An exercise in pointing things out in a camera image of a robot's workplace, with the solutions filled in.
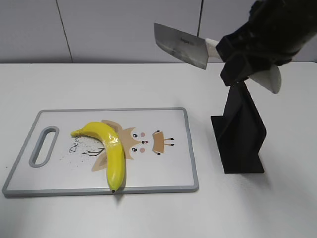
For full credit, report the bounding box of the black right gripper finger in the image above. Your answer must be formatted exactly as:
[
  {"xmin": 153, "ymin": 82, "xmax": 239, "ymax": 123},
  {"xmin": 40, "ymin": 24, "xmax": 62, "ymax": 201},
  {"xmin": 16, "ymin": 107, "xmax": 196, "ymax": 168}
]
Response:
[{"xmin": 220, "ymin": 54, "xmax": 269, "ymax": 86}]

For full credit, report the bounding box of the grey rimmed white cutting board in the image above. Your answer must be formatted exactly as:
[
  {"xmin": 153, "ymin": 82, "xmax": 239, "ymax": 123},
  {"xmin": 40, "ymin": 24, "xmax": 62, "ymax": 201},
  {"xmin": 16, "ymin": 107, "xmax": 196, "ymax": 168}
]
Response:
[{"xmin": 2, "ymin": 108, "xmax": 199, "ymax": 197}]

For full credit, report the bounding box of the black knife stand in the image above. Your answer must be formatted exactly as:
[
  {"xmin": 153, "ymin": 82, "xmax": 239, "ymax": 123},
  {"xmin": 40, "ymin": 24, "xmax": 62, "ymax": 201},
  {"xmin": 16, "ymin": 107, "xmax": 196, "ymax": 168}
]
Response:
[{"xmin": 211, "ymin": 82, "xmax": 266, "ymax": 174}]

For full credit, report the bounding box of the yellow plastic banana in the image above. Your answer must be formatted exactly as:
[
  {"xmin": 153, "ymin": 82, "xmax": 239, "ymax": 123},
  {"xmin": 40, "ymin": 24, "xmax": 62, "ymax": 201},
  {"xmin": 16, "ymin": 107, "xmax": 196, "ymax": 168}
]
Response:
[{"xmin": 71, "ymin": 122, "xmax": 126, "ymax": 193}]

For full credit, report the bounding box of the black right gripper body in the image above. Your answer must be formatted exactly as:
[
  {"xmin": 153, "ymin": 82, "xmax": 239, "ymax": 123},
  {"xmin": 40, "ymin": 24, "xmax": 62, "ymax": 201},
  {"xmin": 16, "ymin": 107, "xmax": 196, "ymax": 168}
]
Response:
[{"xmin": 216, "ymin": 0, "xmax": 317, "ymax": 66}]

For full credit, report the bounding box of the cleaver knife with white handle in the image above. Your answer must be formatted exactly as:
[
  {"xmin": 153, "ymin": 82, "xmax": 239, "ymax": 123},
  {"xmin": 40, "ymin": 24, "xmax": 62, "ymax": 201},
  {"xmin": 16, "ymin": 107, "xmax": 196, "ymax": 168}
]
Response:
[{"xmin": 154, "ymin": 23, "xmax": 281, "ymax": 94}]

